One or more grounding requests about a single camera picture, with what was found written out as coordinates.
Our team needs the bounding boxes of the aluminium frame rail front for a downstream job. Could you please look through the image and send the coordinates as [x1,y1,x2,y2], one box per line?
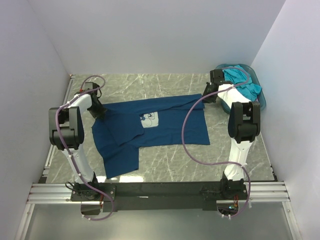
[26,182,290,204]

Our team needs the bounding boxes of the dark blue printed t-shirt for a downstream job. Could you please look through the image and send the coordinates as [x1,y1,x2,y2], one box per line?
[92,94,210,179]

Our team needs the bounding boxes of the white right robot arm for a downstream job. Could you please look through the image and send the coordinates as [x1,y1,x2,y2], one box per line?
[202,69,261,200]

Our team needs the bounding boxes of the aluminium frame rail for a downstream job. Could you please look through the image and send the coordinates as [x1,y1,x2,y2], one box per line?
[26,182,290,204]
[39,73,76,179]

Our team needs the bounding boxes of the black base crossbar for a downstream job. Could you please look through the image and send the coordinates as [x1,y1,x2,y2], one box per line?
[70,181,251,216]

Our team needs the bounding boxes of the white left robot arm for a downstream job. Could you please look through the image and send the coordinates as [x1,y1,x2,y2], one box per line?
[48,81,107,201]

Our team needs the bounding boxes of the turquoise t-shirt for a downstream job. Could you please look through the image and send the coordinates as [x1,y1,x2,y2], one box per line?
[222,65,262,101]

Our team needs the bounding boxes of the aluminium frame rail left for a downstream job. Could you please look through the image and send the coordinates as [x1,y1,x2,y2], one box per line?
[39,73,76,179]

